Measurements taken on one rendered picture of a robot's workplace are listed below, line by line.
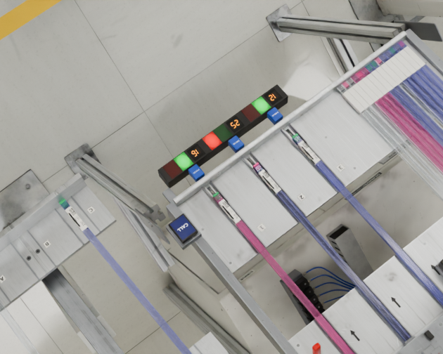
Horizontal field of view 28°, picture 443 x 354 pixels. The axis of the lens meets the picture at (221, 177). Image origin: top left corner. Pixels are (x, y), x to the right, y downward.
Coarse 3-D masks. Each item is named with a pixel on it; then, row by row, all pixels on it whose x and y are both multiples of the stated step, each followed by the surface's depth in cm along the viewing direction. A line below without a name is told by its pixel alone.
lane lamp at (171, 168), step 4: (172, 160) 194; (168, 164) 194; (172, 164) 194; (176, 164) 194; (164, 168) 194; (168, 168) 194; (172, 168) 194; (176, 168) 194; (168, 172) 193; (172, 172) 193; (176, 172) 193; (180, 172) 193; (172, 176) 193
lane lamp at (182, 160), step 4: (180, 156) 195; (184, 156) 195; (176, 160) 194; (180, 160) 194; (184, 160) 194; (188, 160) 194; (180, 164) 194; (184, 164) 194; (188, 164) 194; (184, 168) 194
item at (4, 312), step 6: (0, 306) 170; (0, 312) 170; (6, 312) 170; (6, 318) 169; (12, 318) 169; (12, 324) 169; (18, 330) 168; (18, 336) 168; (24, 336) 167; (24, 342) 167; (30, 342) 167; (30, 348) 166
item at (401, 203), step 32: (384, 160) 225; (352, 192) 221; (384, 192) 222; (416, 192) 225; (320, 224) 216; (352, 224) 220; (384, 224) 223; (416, 224) 227; (192, 256) 235; (256, 256) 217; (288, 256) 214; (320, 256) 218; (384, 256) 226; (192, 288) 241; (224, 288) 213; (256, 288) 213; (320, 288) 220; (352, 288) 224; (224, 320) 225; (288, 320) 218; (256, 352) 216
